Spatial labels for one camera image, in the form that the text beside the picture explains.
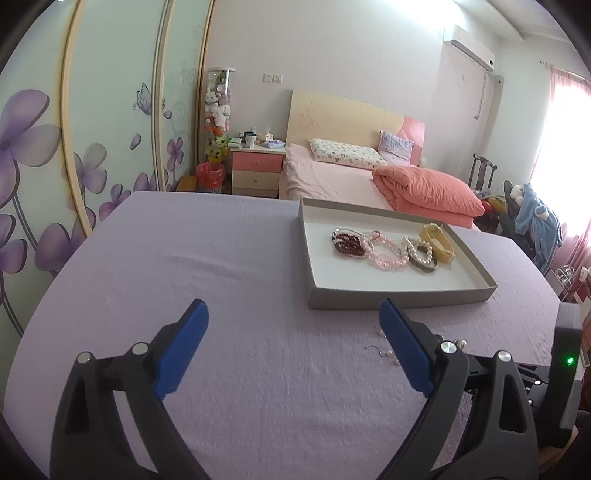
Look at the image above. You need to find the pink nightstand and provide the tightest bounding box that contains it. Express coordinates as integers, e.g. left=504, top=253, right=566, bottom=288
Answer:
left=231, top=147, right=284, bottom=198

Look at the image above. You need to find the yellow bangle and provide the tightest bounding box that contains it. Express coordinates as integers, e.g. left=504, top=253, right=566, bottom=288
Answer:
left=418, top=222, right=455, bottom=264

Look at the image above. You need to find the dark wooden chair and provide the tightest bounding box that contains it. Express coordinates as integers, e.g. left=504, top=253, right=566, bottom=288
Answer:
left=468, top=153, right=498, bottom=190

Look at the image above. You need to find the blue plush robe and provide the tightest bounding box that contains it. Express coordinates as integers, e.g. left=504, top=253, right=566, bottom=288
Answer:
left=515, top=182, right=563, bottom=273

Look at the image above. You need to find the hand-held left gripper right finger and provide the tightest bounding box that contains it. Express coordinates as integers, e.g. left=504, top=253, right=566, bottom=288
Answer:
left=379, top=298, right=541, bottom=480

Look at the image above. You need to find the white air conditioner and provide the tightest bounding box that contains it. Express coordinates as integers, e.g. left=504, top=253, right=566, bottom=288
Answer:
left=443, top=24, right=496, bottom=72

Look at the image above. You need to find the lilac pillow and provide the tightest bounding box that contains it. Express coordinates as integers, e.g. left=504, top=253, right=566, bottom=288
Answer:
left=378, top=131, right=415, bottom=163

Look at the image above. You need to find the silver bangle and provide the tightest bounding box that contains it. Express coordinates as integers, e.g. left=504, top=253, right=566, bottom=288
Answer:
left=331, top=226, right=370, bottom=245

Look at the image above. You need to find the dark red bead bracelet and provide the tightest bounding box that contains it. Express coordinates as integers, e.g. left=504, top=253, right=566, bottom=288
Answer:
left=331, top=231, right=374, bottom=259

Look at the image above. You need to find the pink curtain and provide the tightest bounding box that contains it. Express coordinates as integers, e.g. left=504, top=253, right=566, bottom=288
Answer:
left=529, top=65, right=591, bottom=278

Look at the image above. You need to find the flower print wardrobe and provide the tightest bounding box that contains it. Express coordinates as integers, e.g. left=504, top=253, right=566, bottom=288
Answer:
left=0, top=0, right=216, bottom=335

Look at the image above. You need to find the pink bed with pillows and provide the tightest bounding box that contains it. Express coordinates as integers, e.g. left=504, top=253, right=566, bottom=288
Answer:
left=278, top=143, right=476, bottom=229

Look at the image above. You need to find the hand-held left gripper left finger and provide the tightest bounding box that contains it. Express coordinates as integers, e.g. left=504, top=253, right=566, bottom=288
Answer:
left=50, top=298, right=211, bottom=480

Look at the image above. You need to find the floral print pillow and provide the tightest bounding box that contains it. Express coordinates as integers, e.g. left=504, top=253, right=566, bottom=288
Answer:
left=308, top=138, right=387, bottom=168

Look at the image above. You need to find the glass tower with plush toys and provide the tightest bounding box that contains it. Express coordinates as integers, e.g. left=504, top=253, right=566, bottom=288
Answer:
left=203, top=67, right=236, bottom=163

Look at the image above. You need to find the pink bead bracelet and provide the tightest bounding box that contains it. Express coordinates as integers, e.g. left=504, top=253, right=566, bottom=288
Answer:
left=361, top=232, right=409, bottom=271

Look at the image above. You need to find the red trash bin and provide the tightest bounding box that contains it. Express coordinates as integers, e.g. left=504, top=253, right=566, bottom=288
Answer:
left=196, top=161, right=226, bottom=195

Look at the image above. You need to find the grey cardboard tray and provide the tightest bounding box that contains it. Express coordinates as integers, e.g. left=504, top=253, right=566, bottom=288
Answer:
left=298, top=198, right=498, bottom=311

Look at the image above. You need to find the white pearl bracelet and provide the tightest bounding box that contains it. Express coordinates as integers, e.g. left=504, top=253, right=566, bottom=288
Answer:
left=403, top=235, right=435, bottom=265

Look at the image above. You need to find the orange duvet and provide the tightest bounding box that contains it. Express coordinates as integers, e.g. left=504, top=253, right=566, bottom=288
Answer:
left=372, top=165, right=485, bottom=217

